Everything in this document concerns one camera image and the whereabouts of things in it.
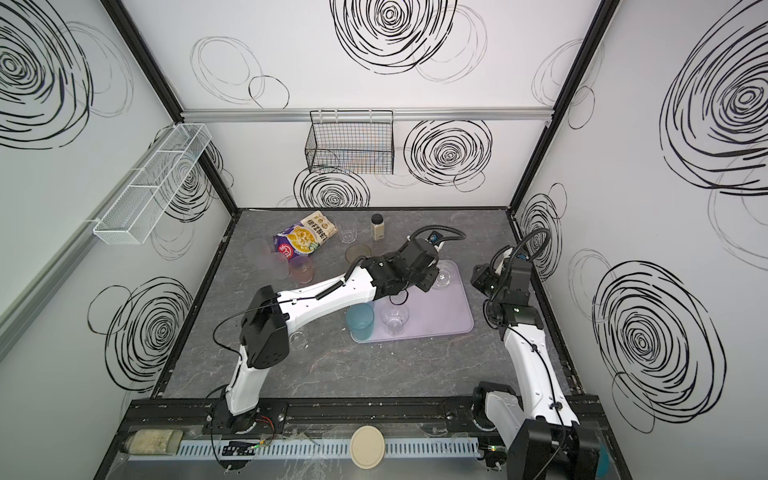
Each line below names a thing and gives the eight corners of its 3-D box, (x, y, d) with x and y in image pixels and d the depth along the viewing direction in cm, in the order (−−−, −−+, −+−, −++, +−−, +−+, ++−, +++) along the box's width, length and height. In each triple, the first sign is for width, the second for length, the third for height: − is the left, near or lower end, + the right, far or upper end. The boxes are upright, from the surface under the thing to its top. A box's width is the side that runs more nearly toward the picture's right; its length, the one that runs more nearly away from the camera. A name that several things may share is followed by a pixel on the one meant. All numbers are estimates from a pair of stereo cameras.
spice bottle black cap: (375, 242, 112) (374, 224, 105) (372, 232, 116) (370, 214, 108) (385, 240, 113) (385, 222, 105) (381, 230, 116) (381, 212, 109)
